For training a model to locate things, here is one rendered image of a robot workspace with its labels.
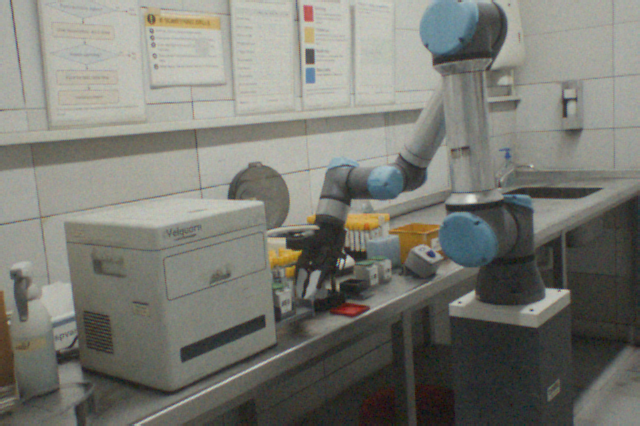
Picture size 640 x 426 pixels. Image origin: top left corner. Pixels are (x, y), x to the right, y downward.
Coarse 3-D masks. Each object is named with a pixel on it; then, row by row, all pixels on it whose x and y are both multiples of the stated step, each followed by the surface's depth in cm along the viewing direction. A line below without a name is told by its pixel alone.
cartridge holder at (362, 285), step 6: (342, 282) 175; (348, 282) 177; (354, 282) 178; (360, 282) 176; (366, 282) 175; (342, 288) 175; (348, 288) 173; (354, 288) 172; (360, 288) 173; (366, 288) 175; (348, 294) 173; (354, 294) 172; (360, 294) 171; (366, 294) 172; (372, 294) 174
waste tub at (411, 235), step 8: (408, 224) 215; (416, 224) 216; (424, 224) 214; (432, 224) 212; (392, 232) 207; (400, 232) 204; (408, 232) 202; (416, 232) 201; (424, 232) 199; (432, 232) 202; (400, 240) 205; (408, 240) 203; (416, 240) 201; (424, 240) 199; (432, 240) 202; (400, 248) 205; (408, 248) 203; (432, 248) 202; (440, 248) 205; (400, 256) 206
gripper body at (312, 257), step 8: (320, 224) 161; (328, 224) 159; (336, 224) 159; (336, 232) 162; (344, 232) 163; (336, 240) 162; (344, 240) 164; (312, 248) 158; (320, 248) 157; (328, 248) 156; (336, 248) 160; (304, 256) 158; (312, 256) 157; (320, 256) 156; (328, 256) 156; (336, 256) 159; (344, 256) 161; (312, 264) 156; (336, 264) 160; (344, 264) 161; (336, 272) 159
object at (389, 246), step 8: (376, 240) 193; (384, 240) 193; (392, 240) 195; (368, 248) 193; (376, 248) 191; (384, 248) 193; (392, 248) 195; (368, 256) 193; (392, 256) 196; (392, 264) 196; (400, 264) 198; (392, 272) 193
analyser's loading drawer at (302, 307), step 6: (294, 300) 148; (300, 300) 154; (306, 300) 153; (312, 300) 152; (276, 306) 145; (294, 306) 148; (300, 306) 154; (306, 306) 153; (312, 306) 152; (276, 312) 146; (294, 312) 148; (300, 312) 150; (306, 312) 151; (312, 312) 153; (276, 318) 146; (282, 318) 145; (288, 318) 147; (294, 318) 148; (300, 318) 150; (276, 324) 143; (282, 324) 145
